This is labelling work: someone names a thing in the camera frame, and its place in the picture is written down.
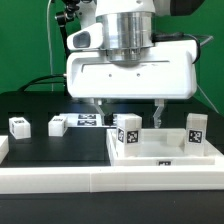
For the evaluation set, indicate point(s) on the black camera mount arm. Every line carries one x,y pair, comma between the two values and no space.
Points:
65,16

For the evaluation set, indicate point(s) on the white marker base plate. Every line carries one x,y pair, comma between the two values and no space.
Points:
85,120

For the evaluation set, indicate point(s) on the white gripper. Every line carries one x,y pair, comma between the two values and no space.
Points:
164,71

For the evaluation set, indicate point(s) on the white U-shaped obstacle wall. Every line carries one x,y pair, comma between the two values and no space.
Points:
109,179

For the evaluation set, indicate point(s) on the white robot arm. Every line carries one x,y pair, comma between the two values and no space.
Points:
116,54

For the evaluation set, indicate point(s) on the white square table top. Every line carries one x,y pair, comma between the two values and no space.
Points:
161,147

